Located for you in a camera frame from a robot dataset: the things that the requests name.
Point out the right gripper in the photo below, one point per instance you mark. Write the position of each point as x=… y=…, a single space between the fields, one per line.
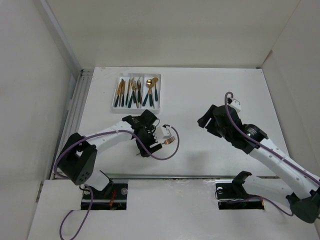
x=203 y=119

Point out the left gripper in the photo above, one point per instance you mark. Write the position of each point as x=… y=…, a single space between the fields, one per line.
x=151 y=130

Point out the rose gold fork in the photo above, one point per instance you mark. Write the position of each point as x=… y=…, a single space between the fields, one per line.
x=169 y=140

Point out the gold knife green handle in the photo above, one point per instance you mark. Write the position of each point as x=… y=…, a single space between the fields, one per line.
x=122 y=92
x=127 y=92
x=118 y=94

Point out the white three-compartment cutlery tray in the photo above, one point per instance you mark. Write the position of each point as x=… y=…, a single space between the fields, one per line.
x=143 y=79

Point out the gold fork green handle crossed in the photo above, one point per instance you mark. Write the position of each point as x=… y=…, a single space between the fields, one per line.
x=139 y=95

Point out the gold spoon green handle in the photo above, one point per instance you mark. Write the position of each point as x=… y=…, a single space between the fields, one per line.
x=151 y=99
x=155 y=80
x=149 y=84

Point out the gold fork green handle front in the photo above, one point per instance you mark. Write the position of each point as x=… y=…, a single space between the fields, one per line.
x=134 y=88

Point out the silver fork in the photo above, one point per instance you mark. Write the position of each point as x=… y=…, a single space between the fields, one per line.
x=137 y=106

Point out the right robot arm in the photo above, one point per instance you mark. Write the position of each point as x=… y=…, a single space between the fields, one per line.
x=298 y=190

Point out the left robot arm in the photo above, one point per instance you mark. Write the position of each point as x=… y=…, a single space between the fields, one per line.
x=78 y=156

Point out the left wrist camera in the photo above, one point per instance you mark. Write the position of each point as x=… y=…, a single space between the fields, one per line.
x=164 y=133

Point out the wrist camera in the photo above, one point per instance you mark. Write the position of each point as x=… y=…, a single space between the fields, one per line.
x=235 y=104
x=164 y=133

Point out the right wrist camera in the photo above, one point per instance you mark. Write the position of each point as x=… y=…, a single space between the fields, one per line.
x=235 y=104

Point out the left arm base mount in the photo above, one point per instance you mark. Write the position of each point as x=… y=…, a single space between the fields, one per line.
x=113 y=199

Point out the aluminium rail frame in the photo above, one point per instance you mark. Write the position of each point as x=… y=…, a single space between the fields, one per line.
x=77 y=94

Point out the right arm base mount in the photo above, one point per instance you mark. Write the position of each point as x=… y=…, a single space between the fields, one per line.
x=233 y=197

